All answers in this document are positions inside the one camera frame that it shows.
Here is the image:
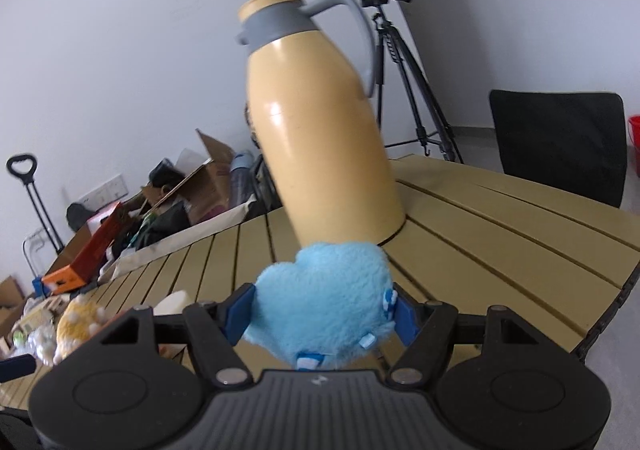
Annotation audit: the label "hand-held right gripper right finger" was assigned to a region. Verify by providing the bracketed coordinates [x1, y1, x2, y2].
[389, 286, 542, 387]

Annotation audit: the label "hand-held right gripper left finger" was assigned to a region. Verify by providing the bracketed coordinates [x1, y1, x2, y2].
[99, 283, 256, 388]

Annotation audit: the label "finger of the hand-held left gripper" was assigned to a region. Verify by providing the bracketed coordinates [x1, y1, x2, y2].
[0, 354, 37, 383]

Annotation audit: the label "yellow and white plush toy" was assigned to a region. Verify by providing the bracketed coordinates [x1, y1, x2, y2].
[54, 297, 108, 366]

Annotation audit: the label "blue plush toy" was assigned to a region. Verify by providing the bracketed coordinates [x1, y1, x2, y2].
[243, 241, 401, 371]

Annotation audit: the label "crumpled clear plastic bottle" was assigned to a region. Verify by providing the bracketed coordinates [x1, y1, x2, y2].
[22, 325, 57, 366]

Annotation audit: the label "beige small carton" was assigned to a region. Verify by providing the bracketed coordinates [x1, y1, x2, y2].
[22, 307, 56, 331]

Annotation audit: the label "white paper box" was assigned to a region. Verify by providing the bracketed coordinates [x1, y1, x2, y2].
[152, 290, 195, 317]

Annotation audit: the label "olive folding camping table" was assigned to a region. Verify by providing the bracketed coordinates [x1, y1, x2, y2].
[0, 153, 640, 411]

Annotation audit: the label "orange cardboard box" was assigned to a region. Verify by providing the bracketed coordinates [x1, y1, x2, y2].
[42, 203, 126, 295]

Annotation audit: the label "open brown cardboard box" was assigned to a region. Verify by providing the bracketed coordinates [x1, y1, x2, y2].
[141, 129, 236, 226]

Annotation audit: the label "grey blue water bottle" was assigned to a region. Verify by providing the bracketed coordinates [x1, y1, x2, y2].
[229, 150, 257, 211]

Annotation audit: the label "black pouch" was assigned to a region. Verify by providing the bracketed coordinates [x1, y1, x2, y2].
[148, 159, 187, 187]

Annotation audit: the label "black bag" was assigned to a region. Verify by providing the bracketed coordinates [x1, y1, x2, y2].
[66, 203, 101, 232]

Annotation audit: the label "yellow thermos jug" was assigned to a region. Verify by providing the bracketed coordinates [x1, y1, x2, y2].
[235, 0, 407, 248]

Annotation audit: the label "black folding chair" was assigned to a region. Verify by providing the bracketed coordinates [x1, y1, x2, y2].
[489, 89, 627, 208]

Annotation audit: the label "red plastic bucket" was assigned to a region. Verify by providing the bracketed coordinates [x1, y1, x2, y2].
[627, 115, 640, 178]

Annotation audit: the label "white metal frame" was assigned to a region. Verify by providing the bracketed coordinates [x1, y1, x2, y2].
[22, 227, 56, 281]

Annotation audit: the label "black trolley handle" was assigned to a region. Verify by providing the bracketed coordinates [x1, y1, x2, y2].
[6, 154, 66, 256]

